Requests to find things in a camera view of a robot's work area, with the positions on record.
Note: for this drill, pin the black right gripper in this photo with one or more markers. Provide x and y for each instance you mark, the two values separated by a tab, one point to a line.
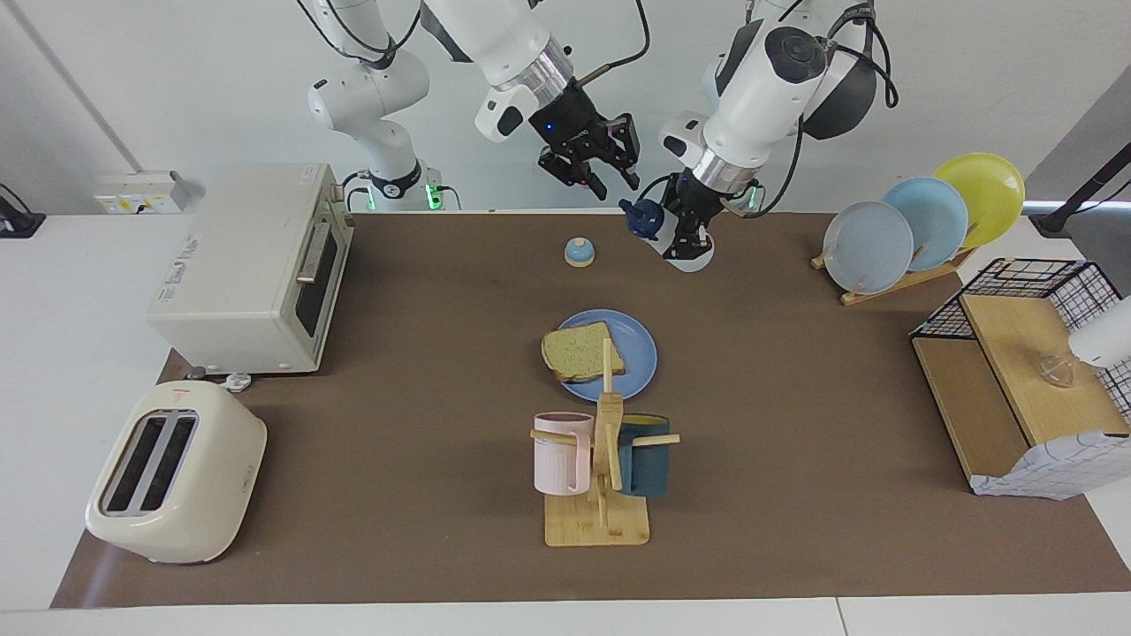
574	124

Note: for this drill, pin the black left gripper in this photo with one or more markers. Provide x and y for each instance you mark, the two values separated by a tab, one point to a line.
698	196

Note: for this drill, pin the translucent bottle with blue cap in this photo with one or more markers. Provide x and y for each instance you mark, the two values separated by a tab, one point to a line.
643	219

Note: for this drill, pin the toasted bread slice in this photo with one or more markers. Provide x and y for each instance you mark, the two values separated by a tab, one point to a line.
579	349

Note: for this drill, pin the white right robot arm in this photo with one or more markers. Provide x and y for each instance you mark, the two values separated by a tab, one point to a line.
504	35

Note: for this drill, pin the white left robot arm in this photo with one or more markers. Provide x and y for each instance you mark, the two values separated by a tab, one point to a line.
760	97

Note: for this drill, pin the blue round plate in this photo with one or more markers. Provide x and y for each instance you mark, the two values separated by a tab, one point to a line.
638	349

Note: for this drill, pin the pale grey plate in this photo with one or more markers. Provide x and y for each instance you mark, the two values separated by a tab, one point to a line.
866	252

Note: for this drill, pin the wooden plate rack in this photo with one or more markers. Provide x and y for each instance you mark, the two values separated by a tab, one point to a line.
892	287

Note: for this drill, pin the light blue plate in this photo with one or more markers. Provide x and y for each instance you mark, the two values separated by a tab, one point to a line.
937	216

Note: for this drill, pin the yellow plate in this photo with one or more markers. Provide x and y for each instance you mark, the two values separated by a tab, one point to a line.
990	190

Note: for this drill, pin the small blue dome bell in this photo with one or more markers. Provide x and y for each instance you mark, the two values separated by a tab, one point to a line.
579	254

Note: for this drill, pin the dark teal mug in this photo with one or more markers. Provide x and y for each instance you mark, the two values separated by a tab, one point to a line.
645	468

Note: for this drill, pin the pink ribbed mug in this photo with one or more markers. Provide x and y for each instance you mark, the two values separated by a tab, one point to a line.
557	459

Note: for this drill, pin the wooden mug tree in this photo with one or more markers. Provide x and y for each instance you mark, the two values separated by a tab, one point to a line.
596	526

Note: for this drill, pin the brown table mat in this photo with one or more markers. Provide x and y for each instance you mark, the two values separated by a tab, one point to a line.
442	530

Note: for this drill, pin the clear glass cup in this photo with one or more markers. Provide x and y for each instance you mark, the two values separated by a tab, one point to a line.
1057	371

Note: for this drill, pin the white toaster oven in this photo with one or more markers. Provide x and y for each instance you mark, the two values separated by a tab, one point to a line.
230	283

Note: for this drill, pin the white checked cloth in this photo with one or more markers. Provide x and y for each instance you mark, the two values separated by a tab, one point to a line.
1051	464

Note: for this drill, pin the white cylinder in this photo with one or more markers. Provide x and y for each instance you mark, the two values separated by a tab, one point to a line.
1104	340

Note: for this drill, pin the small white round object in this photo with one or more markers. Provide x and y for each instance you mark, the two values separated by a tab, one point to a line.
237	382

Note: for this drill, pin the cream two-slot toaster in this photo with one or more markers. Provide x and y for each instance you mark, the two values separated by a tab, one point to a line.
177	495

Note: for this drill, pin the black desk clamp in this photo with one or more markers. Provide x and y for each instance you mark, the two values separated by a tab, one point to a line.
16	223

